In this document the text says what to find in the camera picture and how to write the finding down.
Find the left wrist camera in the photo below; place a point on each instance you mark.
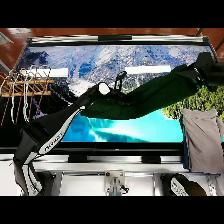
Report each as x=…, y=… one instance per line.
x=120, y=78

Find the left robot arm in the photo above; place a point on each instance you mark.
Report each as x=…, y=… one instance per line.
x=50, y=130

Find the grey garment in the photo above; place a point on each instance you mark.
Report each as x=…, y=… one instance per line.
x=203, y=140

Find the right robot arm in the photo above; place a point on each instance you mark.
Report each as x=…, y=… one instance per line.
x=213, y=73

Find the blue garment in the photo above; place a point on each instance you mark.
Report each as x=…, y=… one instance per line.
x=185, y=150

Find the silver frame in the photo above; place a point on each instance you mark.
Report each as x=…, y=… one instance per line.
x=100, y=166

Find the dark green T-shirt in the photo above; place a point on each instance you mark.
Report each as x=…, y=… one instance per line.
x=153, y=95

